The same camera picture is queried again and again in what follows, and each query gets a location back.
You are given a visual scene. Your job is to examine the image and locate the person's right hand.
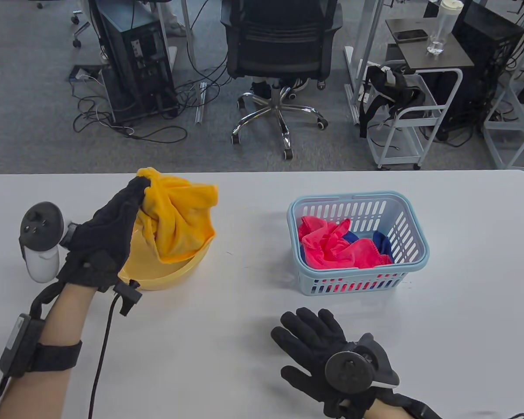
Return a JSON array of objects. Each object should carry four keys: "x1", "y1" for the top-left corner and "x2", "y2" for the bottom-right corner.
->
[{"x1": 271, "y1": 308, "x2": 378, "y2": 419}]

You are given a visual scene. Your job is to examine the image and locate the person's left hand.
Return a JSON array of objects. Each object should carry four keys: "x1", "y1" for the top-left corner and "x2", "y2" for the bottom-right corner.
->
[{"x1": 57, "y1": 176, "x2": 151, "y2": 317}]

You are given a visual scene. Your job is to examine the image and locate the grey white tracking controller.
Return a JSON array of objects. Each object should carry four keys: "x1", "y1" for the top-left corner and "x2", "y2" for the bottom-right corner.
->
[
  {"x1": 324, "y1": 333, "x2": 400, "y2": 393},
  {"x1": 19, "y1": 202, "x2": 80, "y2": 283}
]

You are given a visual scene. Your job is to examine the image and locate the orange square towel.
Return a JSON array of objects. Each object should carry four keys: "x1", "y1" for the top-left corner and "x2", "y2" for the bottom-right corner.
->
[{"x1": 133, "y1": 167, "x2": 220, "y2": 264}]

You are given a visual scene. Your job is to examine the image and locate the pink square towel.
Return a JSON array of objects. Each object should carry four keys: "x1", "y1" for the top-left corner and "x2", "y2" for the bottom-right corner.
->
[{"x1": 298, "y1": 215, "x2": 394, "y2": 292}]

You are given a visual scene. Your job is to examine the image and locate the blue square towel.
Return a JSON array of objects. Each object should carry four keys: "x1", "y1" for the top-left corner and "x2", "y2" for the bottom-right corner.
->
[{"x1": 300, "y1": 230, "x2": 393, "y2": 292}]

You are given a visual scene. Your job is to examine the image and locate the person's left forearm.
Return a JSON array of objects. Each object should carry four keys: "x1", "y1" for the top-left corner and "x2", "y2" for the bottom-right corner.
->
[{"x1": 0, "y1": 282, "x2": 99, "y2": 419}]

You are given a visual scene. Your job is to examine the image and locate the person's right forearm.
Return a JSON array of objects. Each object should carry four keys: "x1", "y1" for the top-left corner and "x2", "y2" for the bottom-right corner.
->
[{"x1": 367, "y1": 399, "x2": 407, "y2": 419}]

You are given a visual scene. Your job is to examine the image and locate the yellow plastic basin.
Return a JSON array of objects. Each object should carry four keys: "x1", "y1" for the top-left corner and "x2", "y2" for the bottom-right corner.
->
[{"x1": 118, "y1": 227, "x2": 214, "y2": 291}]

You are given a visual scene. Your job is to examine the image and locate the black wrist sensor band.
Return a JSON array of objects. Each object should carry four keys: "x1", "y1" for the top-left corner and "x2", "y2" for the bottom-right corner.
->
[
  {"x1": 389, "y1": 393, "x2": 444, "y2": 419},
  {"x1": 0, "y1": 313, "x2": 83, "y2": 378}
]

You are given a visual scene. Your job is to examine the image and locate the light blue plastic basket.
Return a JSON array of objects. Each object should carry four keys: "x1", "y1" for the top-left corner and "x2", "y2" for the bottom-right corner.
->
[{"x1": 287, "y1": 191, "x2": 431, "y2": 296}]

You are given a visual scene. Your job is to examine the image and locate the black floor socket box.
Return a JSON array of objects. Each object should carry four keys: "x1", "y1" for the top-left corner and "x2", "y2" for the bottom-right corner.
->
[{"x1": 68, "y1": 65, "x2": 106, "y2": 81}]

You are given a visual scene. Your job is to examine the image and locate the black computer tower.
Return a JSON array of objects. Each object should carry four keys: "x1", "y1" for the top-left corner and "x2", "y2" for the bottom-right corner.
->
[
  {"x1": 89, "y1": 0, "x2": 179, "y2": 125},
  {"x1": 437, "y1": 0, "x2": 524, "y2": 140}
]

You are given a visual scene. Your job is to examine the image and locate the chrome chair base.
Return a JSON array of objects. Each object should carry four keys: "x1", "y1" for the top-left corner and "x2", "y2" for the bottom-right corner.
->
[{"x1": 71, "y1": 11, "x2": 92, "y2": 48}]

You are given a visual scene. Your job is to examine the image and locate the white desk leg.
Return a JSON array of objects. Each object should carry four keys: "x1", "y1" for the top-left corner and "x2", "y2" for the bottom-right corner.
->
[
  {"x1": 344, "y1": 0, "x2": 385, "y2": 125},
  {"x1": 181, "y1": 0, "x2": 208, "y2": 125}
]

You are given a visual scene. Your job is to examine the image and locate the black mesh office chair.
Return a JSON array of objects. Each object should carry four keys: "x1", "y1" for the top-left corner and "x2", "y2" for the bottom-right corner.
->
[{"x1": 221, "y1": 0, "x2": 343, "y2": 160}]

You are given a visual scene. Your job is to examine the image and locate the white metal rack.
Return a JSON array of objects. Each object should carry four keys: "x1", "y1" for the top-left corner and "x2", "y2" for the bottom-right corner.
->
[{"x1": 482, "y1": 65, "x2": 524, "y2": 171}]

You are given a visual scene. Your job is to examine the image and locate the white side table dark top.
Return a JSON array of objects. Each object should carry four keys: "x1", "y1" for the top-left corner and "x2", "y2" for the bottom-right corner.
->
[{"x1": 367, "y1": 17, "x2": 475, "y2": 171}]

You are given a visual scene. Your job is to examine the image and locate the black smartphone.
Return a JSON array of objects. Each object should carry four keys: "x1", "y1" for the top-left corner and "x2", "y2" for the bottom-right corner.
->
[{"x1": 394, "y1": 29, "x2": 428, "y2": 43}]

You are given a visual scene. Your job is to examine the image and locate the clear bottle white lid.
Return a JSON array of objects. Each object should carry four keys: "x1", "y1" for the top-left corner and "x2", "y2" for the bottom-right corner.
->
[{"x1": 427, "y1": 0, "x2": 463, "y2": 55}]

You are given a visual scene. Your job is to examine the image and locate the black floor cables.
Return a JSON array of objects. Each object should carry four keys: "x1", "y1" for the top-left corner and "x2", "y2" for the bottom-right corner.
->
[{"x1": 72, "y1": 76, "x2": 228, "y2": 144}]

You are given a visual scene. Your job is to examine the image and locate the black strap harness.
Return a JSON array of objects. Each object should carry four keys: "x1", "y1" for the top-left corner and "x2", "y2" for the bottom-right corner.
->
[{"x1": 359, "y1": 63, "x2": 426, "y2": 139}]

